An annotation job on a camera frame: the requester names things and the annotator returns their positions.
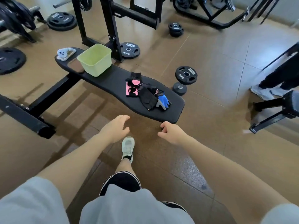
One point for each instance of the person's left hand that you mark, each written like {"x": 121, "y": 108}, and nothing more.
{"x": 112, "y": 130}

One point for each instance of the person's right hand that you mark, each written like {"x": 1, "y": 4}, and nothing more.
{"x": 174, "y": 135}

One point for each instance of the person's right thumb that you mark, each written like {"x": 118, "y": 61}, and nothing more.
{"x": 161, "y": 134}

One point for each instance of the person's left thumb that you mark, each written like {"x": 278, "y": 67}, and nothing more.
{"x": 127, "y": 130}

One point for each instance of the person's right forearm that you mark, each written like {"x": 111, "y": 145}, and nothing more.
{"x": 231, "y": 174}

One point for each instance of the person's left forearm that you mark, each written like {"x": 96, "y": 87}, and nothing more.
{"x": 72, "y": 160}

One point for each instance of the white sneaker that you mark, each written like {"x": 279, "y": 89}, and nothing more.
{"x": 128, "y": 146}

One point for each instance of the black sock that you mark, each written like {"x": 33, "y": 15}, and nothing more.
{"x": 127, "y": 158}

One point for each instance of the blue and grey workout glove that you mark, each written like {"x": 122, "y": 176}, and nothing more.
{"x": 163, "y": 99}

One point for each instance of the person's leg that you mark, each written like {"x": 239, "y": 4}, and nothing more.
{"x": 125, "y": 166}

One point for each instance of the pink and black workout glove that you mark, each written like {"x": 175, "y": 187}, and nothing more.
{"x": 132, "y": 87}

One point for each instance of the small round black weight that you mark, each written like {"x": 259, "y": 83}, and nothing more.
{"x": 179, "y": 88}

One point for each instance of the black flat workout bench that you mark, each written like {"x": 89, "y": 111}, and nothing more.
{"x": 112, "y": 81}

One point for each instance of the black shorts with white stripes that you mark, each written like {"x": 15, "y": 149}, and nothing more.
{"x": 121, "y": 181}

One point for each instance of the light green plastic tub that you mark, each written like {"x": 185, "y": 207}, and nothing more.
{"x": 94, "y": 60}

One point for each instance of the white t-shirt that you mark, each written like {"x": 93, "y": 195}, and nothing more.
{"x": 116, "y": 207}

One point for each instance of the small black weight plate stack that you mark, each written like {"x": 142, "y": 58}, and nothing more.
{"x": 176, "y": 29}

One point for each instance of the black padded bench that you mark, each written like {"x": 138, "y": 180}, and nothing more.
{"x": 280, "y": 109}

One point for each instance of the large black weight plate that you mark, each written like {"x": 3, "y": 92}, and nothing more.
{"x": 10, "y": 60}

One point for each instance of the steel barbell with black plate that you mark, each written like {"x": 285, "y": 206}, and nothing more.
{"x": 79, "y": 2}

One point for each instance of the barbell loaded with black plates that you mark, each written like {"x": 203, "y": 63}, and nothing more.
{"x": 16, "y": 16}

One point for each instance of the black steel rack frame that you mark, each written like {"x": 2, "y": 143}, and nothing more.
{"x": 112, "y": 23}

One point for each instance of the black weight machine frame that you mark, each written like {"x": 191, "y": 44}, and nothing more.
{"x": 210, "y": 11}

